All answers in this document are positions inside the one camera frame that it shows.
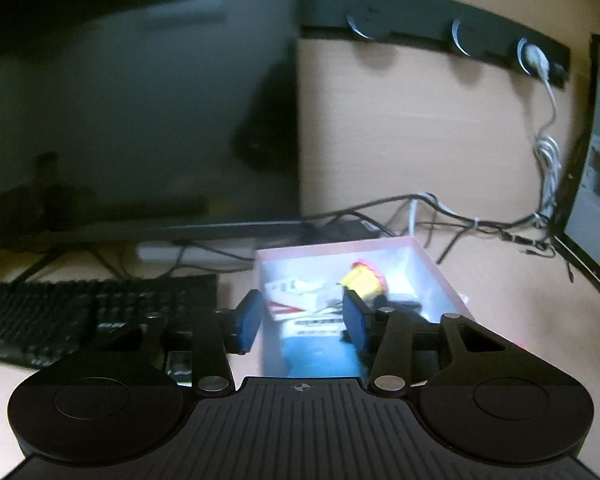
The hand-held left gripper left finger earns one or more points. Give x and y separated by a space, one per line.
247 320

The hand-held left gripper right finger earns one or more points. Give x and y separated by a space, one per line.
355 320

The yellow toy cake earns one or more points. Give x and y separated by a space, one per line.
362 282

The black plush toy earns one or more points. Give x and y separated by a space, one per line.
400 305

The pink cardboard box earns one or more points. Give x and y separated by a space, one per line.
430 270

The white power strip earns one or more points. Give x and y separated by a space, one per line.
200 252

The black power adapter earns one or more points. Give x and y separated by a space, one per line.
345 231

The black keyboard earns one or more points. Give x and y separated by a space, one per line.
40 315

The black monitor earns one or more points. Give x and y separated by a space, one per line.
130 110

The black power strip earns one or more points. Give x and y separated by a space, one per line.
420 15

